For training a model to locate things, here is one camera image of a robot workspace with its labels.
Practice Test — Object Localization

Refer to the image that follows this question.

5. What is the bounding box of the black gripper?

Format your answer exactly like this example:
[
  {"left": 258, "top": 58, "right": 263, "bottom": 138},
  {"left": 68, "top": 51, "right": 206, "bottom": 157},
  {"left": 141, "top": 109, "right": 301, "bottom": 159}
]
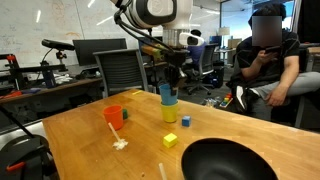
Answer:
[{"left": 165, "top": 50, "right": 188, "bottom": 96}]

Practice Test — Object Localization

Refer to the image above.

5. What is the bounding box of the blue plastic cup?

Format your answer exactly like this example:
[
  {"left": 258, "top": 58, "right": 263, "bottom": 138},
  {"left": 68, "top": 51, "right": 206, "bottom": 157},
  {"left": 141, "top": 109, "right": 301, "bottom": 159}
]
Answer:
[{"left": 159, "top": 84, "right": 178, "bottom": 106}]

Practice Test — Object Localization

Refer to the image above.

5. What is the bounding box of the yellow plastic cup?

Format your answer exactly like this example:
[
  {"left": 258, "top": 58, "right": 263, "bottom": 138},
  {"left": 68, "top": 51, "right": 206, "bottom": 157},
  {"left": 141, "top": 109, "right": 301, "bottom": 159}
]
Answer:
[{"left": 161, "top": 103, "right": 178, "bottom": 123}]

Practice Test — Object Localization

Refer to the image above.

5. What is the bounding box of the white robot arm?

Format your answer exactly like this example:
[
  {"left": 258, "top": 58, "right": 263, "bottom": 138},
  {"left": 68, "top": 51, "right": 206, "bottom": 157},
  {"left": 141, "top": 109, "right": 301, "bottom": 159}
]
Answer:
[{"left": 110, "top": 0, "right": 193, "bottom": 95}]

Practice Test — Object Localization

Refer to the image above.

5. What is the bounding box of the person in blue shirt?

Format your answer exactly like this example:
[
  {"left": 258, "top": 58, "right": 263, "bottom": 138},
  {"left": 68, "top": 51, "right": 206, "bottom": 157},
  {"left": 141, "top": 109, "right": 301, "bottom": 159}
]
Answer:
[{"left": 187, "top": 29, "right": 207, "bottom": 65}]

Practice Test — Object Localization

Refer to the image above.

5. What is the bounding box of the blue wooden cube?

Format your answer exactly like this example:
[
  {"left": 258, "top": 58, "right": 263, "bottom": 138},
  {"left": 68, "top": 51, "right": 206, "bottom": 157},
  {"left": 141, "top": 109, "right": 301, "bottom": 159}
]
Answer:
[{"left": 182, "top": 116, "right": 191, "bottom": 127}]

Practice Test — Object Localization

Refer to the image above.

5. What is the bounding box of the colourful wooden toy set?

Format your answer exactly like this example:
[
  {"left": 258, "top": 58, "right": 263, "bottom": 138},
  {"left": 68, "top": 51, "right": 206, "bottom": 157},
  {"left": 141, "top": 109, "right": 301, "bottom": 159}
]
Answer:
[{"left": 202, "top": 93, "right": 233, "bottom": 108}]

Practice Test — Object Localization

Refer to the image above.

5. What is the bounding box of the black mesh office chair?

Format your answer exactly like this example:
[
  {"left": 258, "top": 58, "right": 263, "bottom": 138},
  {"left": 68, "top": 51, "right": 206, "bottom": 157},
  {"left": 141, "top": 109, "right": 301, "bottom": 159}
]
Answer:
[{"left": 93, "top": 49, "right": 148, "bottom": 97}]

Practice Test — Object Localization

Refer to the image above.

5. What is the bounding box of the yellow wooden cube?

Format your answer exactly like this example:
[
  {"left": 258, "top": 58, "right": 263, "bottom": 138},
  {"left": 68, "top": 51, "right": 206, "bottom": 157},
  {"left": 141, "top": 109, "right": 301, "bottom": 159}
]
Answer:
[{"left": 163, "top": 133, "right": 178, "bottom": 148}]

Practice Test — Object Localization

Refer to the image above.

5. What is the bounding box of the green wooden block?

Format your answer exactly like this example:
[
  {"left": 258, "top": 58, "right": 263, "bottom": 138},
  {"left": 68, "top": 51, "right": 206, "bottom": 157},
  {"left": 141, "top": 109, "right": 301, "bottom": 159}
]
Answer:
[{"left": 122, "top": 109, "right": 128, "bottom": 120}]

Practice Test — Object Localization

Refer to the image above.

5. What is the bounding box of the orange plastic cup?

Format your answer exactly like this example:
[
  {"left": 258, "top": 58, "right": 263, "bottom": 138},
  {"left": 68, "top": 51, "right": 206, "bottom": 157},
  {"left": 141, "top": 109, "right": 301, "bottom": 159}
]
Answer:
[{"left": 103, "top": 105, "right": 124, "bottom": 130}]

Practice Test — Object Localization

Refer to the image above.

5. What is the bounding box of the black bowl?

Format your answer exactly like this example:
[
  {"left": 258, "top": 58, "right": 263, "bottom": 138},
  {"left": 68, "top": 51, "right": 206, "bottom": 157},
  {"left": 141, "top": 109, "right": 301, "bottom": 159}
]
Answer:
[{"left": 181, "top": 138, "right": 278, "bottom": 180}]

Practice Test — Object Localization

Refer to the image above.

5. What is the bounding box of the seated person in black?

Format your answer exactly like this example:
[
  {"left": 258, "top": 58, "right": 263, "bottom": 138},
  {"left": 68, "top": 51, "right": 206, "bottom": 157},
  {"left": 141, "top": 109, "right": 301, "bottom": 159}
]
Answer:
[{"left": 230, "top": 3, "right": 320, "bottom": 121}]

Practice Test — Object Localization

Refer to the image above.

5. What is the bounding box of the white straw piece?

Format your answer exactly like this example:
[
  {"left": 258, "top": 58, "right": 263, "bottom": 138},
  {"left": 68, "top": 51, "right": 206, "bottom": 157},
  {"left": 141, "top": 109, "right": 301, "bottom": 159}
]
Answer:
[{"left": 158, "top": 163, "right": 167, "bottom": 180}]

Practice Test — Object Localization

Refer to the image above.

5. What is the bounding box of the black computer monitor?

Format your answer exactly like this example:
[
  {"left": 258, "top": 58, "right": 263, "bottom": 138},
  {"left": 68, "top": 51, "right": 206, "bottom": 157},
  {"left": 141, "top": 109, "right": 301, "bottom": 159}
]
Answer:
[{"left": 73, "top": 38, "right": 127, "bottom": 66}]

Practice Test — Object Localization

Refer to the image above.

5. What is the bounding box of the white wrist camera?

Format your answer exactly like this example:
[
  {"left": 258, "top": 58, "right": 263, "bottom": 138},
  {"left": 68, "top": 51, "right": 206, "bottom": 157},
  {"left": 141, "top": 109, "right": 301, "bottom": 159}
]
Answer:
[{"left": 179, "top": 32, "right": 204, "bottom": 46}]

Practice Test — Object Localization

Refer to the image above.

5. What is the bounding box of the black camera on tripod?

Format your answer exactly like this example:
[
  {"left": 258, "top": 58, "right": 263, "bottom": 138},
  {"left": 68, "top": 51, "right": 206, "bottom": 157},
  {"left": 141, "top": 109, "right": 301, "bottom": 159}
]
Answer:
[{"left": 41, "top": 39, "right": 75, "bottom": 51}]

